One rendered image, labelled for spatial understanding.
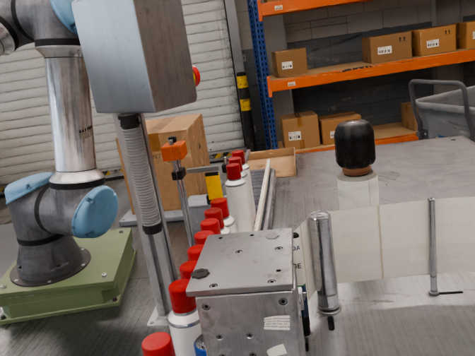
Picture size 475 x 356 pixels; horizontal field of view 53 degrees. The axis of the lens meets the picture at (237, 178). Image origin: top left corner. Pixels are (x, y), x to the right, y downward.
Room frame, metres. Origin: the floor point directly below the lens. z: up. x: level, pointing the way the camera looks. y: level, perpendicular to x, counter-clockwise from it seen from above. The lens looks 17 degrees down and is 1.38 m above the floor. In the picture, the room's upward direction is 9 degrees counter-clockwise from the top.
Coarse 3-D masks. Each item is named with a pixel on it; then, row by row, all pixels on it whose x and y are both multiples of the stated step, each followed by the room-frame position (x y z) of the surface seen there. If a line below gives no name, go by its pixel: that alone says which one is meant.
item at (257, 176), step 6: (270, 168) 1.72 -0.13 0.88; (252, 174) 1.67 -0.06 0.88; (258, 174) 1.66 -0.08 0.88; (270, 174) 1.64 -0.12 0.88; (252, 180) 1.61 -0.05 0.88; (258, 180) 1.60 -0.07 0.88; (252, 186) 1.53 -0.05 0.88; (258, 186) 1.52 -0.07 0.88; (258, 192) 1.47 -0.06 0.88; (258, 198) 1.40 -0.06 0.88; (258, 204) 1.36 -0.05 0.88; (264, 204) 1.35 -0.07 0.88; (264, 210) 1.29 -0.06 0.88; (264, 216) 1.31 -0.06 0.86
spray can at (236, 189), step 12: (228, 168) 1.09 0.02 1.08; (228, 180) 1.10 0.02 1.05; (240, 180) 1.09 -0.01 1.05; (228, 192) 1.09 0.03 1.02; (240, 192) 1.08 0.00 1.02; (228, 204) 1.10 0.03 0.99; (240, 204) 1.08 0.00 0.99; (240, 216) 1.08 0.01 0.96; (240, 228) 1.08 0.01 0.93; (252, 228) 1.10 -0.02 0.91
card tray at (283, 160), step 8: (256, 152) 2.06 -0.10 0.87; (264, 152) 2.05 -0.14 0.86; (272, 152) 2.04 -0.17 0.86; (280, 152) 2.04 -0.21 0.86; (288, 152) 2.03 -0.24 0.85; (248, 160) 2.06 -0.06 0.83; (256, 160) 2.04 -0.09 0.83; (264, 160) 2.01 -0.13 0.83; (272, 160) 1.99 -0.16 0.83; (280, 160) 1.97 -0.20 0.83; (288, 160) 1.95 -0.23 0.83; (256, 168) 1.91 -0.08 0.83; (264, 168) 1.89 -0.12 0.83; (272, 168) 1.87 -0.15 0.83; (280, 168) 1.86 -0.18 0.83; (288, 168) 1.84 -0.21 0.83; (280, 176) 1.75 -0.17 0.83; (288, 176) 1.74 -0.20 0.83
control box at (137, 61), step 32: (96, 0) 0.79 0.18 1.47; (128, 0) 0.74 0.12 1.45; (160, 0) 0.77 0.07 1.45; (96, 32) 0.81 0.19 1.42; (128, 32) 0.75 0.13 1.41; (160, 32) 0.76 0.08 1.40; (96, 64) 0.82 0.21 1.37; (128, 64) 0.76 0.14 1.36; (160, 64) 0.75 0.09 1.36; (96, 96) 0.84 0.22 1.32; (128, 96) 0.77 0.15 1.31; (160, 96) 0.74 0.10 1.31; (192, 96) 0.79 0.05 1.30
